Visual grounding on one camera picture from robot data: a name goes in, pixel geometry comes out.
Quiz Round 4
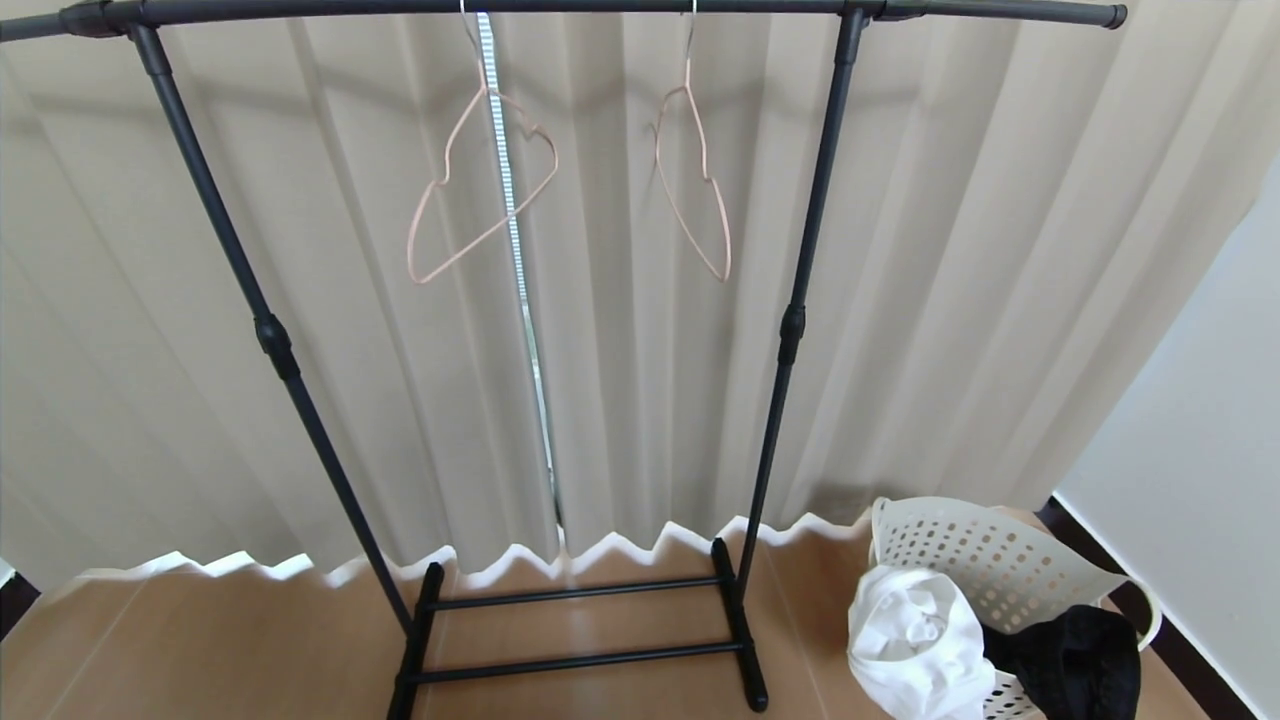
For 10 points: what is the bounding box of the white laundry basket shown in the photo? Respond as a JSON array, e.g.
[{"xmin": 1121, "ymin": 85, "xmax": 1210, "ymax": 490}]
[{"xmin": 868, "ymin": 496, "xmax": 1165, "ymax": 720}]

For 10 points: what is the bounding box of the pink clothes hanger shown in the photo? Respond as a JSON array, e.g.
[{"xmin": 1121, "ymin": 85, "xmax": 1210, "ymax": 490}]
[
  {"xmin": 650, "ymin": 0, "xmax": 733, "ymax": 285},
  {"xmin": 406, "ymin": 0, "xmax": 561, "ymax": 287}
]

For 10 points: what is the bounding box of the black clothes rack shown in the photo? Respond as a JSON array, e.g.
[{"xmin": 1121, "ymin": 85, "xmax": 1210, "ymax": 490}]
[{"xmin": 0, "ymin": 0, "xmax": 1129, "ymax": 720}]

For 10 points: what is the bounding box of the black garment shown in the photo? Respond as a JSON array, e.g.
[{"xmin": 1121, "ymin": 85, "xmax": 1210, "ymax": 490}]
[{"xmin": 983, "ymin": 604, "xmax": 1143, "ymax": 720}]

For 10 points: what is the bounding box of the beige curtain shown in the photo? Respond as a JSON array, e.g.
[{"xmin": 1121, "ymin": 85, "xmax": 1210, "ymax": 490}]
[{"xmin": 0, "ymin": 0, "xmax": 1280, "ymax": 593}]

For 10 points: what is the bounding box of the white printed t-shirt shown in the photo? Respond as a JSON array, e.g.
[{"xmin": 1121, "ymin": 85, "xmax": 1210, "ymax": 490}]
[{"xmin": 847, "ymin": 565, "xmax": 999, "ymax": 720}]

